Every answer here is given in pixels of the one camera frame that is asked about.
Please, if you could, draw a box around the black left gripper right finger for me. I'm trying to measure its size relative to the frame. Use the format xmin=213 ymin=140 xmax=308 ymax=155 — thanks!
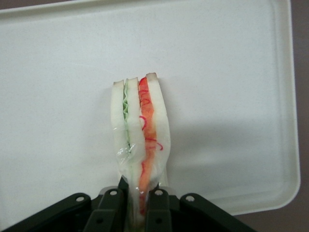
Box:
xmin=144 ymin=184 xmax=257 ymax=232

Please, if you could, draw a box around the plastic-wrapped triangle sandwich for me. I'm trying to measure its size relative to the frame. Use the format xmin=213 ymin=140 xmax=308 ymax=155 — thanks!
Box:
xmin=111 ymin=72 xmax=172 ymax=228

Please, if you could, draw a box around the white rectangular plastic tray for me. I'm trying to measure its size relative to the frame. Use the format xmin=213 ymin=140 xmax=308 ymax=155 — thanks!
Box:
xmin=0 ymin=0 xmax=302 ymax=216

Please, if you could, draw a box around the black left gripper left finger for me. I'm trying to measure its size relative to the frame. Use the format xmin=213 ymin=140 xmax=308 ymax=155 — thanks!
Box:
xmin=0 ymin=177 xmax=129 ymax=232

